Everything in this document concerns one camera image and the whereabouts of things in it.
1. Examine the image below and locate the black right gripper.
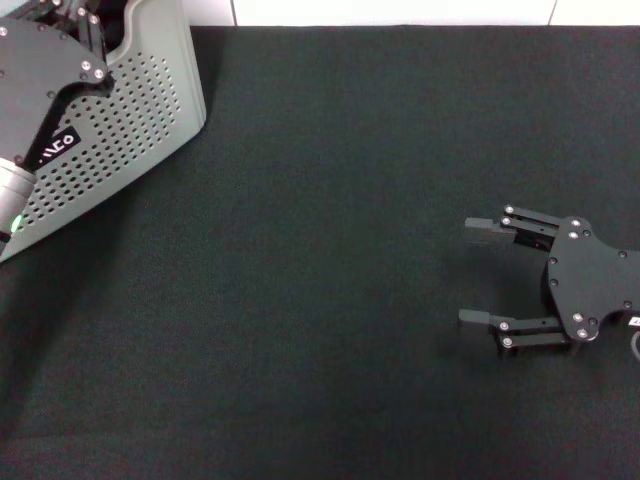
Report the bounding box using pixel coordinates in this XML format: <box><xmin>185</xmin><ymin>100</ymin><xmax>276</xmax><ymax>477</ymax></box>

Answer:
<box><xmin>458</xmin><ymin>203</ymin><xmax>640</xmax><ymax>359</ymax></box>

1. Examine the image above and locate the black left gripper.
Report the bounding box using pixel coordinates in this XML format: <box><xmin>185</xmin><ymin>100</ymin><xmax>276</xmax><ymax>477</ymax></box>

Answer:
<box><xmin>0</xmin><ymin>0</ymin><xmax>117</xmax><ymax>171</ymax></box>

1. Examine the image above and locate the grey perforated storage box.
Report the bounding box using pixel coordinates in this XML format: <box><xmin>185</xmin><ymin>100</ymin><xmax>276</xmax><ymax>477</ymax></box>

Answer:
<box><xmin>0</xmin><ymin>0</ymin><xmax>208</xmax><ymax>264</ymax></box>

